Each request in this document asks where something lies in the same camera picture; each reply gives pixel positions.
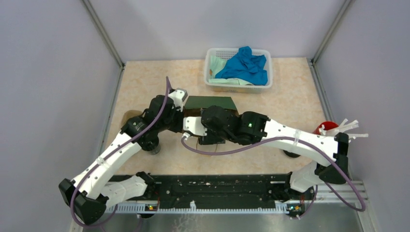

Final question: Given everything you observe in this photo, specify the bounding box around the green brown paper bag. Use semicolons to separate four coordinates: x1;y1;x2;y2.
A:
183;96;239;154

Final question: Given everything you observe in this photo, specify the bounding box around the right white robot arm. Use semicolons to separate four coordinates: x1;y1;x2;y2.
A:
195;106;349;199

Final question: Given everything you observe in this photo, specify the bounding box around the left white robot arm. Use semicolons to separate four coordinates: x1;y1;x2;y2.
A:
59;90;188;226

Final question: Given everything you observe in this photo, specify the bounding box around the cardboard cup carrier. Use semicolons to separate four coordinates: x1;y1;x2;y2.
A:
120;110;143;130

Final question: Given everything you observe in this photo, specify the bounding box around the light green cloth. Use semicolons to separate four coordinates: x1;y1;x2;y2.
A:
208;56;253;86

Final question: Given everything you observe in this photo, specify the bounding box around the blue cloth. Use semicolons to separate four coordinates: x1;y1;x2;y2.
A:
215;46;268;86

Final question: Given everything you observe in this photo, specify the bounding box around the white plastic basket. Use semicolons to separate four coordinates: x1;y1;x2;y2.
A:
203;48;274;94

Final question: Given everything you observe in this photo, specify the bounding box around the white cable duct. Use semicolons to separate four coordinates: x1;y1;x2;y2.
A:
105;201;305;215

